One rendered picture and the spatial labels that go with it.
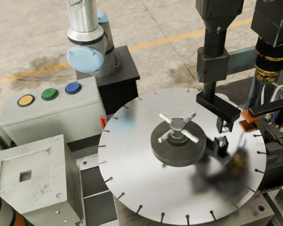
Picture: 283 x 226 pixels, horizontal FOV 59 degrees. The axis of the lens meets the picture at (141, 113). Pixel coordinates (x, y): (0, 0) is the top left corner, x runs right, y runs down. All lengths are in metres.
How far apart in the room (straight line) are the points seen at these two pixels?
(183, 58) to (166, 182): 1.99
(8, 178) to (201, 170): 0.42
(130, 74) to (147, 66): 1.31
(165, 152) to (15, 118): 0.45
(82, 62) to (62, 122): 0.21
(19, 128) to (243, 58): 0.63
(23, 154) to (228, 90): 0.68
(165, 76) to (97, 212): 1.67
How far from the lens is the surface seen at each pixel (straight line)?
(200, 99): 0.50
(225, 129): 0.51
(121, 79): 1.01
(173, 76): 2.19
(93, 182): 0.73
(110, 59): 1.02
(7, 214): 0.33
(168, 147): 0.50
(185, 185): 0.47
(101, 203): 0.69
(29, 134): 0.81
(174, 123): 0.48
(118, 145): 0.53
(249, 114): 0.56
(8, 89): 2.58
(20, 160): 0.66
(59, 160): 0.61
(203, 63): 0.42
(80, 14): 0.79
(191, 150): 0.49
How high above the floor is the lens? 1.37
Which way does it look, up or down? 46 degrees down
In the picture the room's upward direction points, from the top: 9 degrees counter-clockwise
